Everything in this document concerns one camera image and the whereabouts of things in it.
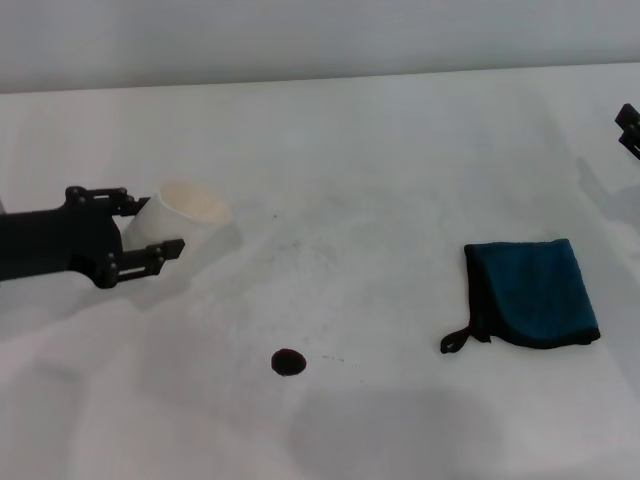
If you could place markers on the black water stain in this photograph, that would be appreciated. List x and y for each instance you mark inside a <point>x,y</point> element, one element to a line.
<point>288,362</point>

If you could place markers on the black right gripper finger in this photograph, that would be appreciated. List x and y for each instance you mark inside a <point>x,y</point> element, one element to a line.
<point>631,141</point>
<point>629,116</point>

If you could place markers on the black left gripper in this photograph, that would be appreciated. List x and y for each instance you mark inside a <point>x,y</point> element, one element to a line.
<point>55,242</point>

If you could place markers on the white paper cup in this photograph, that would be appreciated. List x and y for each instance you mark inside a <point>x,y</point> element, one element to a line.
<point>170,220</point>

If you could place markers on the blue rag with black trim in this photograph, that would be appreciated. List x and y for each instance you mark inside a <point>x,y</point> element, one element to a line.
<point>535,295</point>

